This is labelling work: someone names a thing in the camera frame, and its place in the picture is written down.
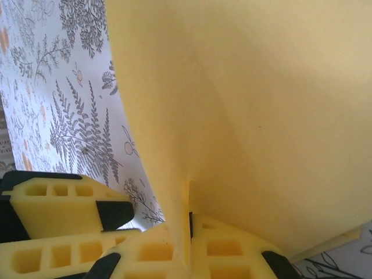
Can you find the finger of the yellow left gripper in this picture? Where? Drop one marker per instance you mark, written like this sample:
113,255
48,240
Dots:
64,206
37,258

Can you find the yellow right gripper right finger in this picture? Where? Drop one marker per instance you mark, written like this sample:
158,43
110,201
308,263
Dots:
232,255

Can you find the floral patterned table cover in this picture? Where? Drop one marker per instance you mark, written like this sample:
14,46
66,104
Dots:
58,87

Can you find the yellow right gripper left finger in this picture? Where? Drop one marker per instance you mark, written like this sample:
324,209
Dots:
151,255

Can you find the yellow cloth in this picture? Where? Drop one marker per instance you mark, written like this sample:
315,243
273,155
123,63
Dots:
247,87

